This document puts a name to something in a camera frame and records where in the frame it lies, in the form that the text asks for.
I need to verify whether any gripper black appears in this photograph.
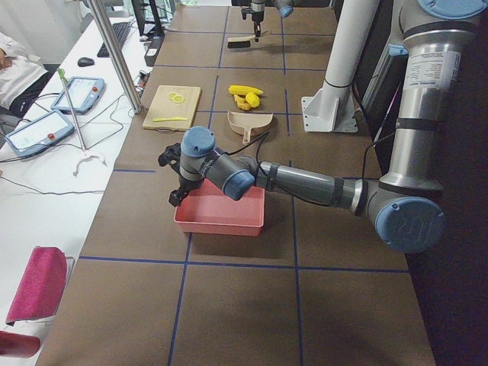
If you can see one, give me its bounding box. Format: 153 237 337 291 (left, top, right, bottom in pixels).
249 0 265 42
169 175 204 207

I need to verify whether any beige hand brush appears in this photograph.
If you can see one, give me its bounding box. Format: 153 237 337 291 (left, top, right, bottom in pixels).
227 30 270 49

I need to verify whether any pink plastic bin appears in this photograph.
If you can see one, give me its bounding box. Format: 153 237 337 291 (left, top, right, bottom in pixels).
174 180 265 236

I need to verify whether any yellow corn cob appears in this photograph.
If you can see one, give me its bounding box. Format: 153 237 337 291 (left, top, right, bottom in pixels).
228 85 264 95

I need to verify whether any yellow potato toy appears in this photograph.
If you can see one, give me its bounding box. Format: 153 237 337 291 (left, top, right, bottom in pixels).
245 91 261 108

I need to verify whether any tan ginger root toy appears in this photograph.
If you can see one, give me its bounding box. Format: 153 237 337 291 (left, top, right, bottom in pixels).
233 95 252 111

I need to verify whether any beige plastic dustpan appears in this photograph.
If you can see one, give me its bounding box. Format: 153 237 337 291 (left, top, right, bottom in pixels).
227 111 274 144

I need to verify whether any yellow plastic knife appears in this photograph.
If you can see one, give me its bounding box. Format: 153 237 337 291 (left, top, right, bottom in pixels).
152 116 188 123

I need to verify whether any wooden cutting board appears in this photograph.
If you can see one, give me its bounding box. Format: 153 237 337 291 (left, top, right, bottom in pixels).
142 85 201 132

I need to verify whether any metal rod with hook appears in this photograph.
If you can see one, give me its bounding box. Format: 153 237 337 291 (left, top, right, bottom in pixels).
57 68 107 177

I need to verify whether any white mounting pillar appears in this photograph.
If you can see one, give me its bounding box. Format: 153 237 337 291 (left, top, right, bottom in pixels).
301 0 379 133

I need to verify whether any black box with label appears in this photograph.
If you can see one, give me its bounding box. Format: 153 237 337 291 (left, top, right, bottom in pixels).
144 37 165 67

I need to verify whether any black keyboard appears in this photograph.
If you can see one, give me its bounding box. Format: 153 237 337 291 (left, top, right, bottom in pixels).
97 22 131 58

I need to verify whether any teach pendant far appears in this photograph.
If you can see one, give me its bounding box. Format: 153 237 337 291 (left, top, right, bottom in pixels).
51 76 105 115

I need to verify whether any teach pendant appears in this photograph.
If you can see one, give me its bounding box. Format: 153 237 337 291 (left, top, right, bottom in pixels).
51 76 105 115
5 111 75 157

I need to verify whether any teach pendant near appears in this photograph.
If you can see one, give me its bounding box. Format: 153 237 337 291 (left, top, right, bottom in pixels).
5 111 75 157

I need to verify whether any black computer mouse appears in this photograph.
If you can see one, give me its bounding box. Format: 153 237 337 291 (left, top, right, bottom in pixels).
77 57 95 67

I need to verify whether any pink cloth on stand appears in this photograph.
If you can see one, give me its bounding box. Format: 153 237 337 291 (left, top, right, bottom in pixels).
5 246 69 326

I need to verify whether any person in white shirt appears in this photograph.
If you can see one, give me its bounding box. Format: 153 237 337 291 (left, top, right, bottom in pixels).
1 33 51 118

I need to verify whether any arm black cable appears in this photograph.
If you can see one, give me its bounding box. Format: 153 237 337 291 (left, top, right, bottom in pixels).
224 131 397 180

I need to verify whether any aluminium frame post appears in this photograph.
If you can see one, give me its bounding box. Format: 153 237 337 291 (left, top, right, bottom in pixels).
87 0 143 114

